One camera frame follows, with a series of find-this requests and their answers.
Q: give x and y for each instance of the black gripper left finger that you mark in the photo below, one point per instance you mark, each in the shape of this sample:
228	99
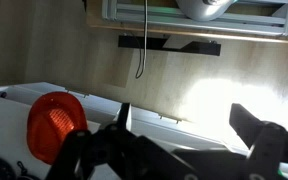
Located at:
124	116

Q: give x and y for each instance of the black cart foot bar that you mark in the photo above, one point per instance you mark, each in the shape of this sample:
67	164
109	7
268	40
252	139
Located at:
204	49

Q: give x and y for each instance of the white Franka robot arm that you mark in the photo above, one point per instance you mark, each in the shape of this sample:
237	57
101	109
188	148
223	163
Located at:
200	11

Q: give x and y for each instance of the white TV cabinet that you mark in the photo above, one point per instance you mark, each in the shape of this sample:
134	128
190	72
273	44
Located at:
4	126

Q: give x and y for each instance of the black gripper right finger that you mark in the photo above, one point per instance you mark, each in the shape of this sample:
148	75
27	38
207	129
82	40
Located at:
245	125

